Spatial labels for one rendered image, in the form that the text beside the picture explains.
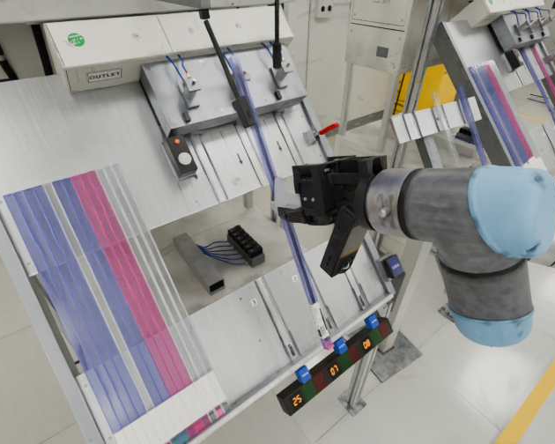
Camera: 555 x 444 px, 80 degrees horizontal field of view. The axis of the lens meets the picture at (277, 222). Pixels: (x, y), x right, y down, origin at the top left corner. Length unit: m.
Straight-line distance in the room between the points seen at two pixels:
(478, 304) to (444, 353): 1.40
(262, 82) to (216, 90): 0.11
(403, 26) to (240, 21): 0.93
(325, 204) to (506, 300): 0.21
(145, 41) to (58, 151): 0.26
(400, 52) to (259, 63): 0.92
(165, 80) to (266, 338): 0.55
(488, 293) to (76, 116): 0.69
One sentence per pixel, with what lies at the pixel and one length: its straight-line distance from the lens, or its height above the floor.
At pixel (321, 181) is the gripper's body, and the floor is 1.17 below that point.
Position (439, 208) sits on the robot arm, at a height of 1.22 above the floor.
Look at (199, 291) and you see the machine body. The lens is 1.03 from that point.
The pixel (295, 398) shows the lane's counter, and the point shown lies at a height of 0.66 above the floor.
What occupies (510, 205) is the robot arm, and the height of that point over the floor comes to 1.24.
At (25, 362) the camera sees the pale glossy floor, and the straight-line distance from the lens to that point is 1.93.
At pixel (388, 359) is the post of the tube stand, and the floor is 0.01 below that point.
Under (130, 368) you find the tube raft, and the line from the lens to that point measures 0.66.
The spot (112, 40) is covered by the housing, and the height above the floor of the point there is 1.28.
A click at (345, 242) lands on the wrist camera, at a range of 0.42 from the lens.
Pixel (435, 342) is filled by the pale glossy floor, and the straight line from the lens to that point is 1.79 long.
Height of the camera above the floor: 1.39
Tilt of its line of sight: 38 degrees down
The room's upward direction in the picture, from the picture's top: straight up
